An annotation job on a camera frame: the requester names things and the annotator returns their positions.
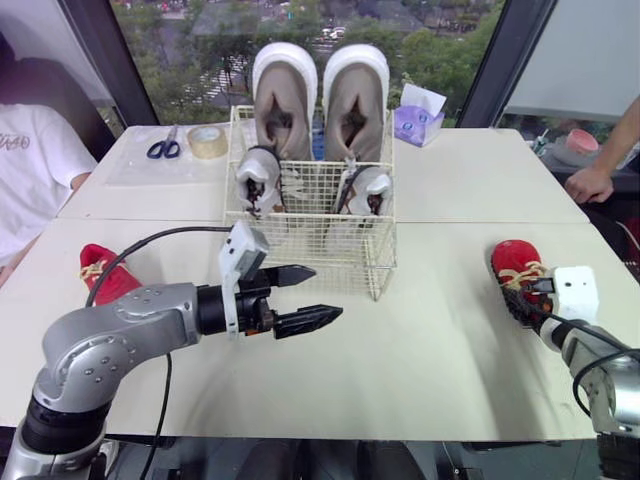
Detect cream wire basket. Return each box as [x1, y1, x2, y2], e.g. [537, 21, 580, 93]
[222, 104, 399, 303]

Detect small white shoe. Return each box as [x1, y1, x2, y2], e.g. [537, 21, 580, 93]
[333, 158, 394, 218]
[234, 145, 307, 222]

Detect purple tissue box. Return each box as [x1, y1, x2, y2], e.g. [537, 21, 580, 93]
[393, 83, 448, 148]

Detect blue-handled scissors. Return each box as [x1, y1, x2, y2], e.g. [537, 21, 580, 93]
[145, 124, 181, 161]

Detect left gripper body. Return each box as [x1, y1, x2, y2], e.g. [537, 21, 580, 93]
[234, 281, 279, 338]

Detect black cable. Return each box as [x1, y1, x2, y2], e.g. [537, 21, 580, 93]
[548, 312, 640, 417]
[84, 225, 236, 480]

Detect small red shoe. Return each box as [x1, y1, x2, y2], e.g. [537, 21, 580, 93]
[79, 243, 144, 307]
[489, 239, 557, 329]

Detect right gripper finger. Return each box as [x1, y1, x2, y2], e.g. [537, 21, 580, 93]
[505, 288, 549, 329]

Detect roll of clear tape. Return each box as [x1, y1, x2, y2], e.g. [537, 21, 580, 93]
[186, 125, 230, 161]

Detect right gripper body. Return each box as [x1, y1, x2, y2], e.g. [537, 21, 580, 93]
[523, 277, 556, 297]

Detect person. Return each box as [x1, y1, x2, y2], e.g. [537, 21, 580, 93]
[564, 92, 640, 204]
[0, 32, 99, 290]

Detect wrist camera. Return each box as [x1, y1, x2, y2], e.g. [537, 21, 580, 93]
[551, 265, 601, 322]
[218, 220, 270, 342]

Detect robot body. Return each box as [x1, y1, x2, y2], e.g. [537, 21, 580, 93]
[97, 437, 599, 480]

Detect pink bowl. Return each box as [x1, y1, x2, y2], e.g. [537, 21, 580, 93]
[565, 128, 601, 157]

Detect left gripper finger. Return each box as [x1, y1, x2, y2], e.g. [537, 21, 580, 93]
[273, 302, 345, 342]
[257, 264, 318, 291]

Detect large taupe white-soled shoe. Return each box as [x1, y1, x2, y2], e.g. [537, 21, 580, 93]
[322, 43, 391, 164]
[251, 42, 320, 163]

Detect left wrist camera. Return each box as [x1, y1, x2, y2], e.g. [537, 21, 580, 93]
[218, 220, 270, 342]

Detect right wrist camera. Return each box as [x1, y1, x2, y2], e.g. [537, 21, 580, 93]
[551, 265, 601, 322]

